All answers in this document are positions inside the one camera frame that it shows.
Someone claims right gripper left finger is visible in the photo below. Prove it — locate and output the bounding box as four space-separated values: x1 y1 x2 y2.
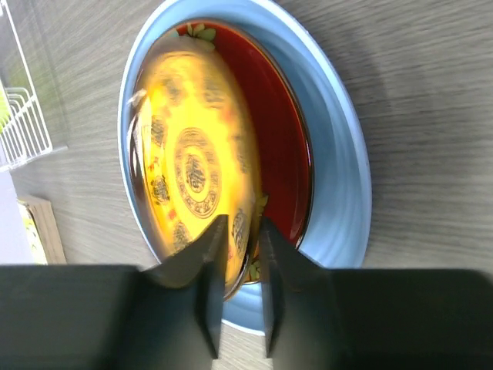
1 215 228 369

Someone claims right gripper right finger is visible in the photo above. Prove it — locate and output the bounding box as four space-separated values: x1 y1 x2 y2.
259 219 492 369

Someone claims brown yellow plate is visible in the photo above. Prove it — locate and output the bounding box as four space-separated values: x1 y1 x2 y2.
128 36 261 298

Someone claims red floral plate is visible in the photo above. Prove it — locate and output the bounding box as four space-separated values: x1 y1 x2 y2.
169 21 314 286

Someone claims white wire dish rack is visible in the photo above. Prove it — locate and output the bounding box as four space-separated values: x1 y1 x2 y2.
1 1 54 172

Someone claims light blue plate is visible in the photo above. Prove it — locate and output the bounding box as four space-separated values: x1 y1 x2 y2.
116 0 373 336

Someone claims green illustrated book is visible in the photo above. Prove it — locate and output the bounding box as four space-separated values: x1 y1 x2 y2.
17 195 67 265

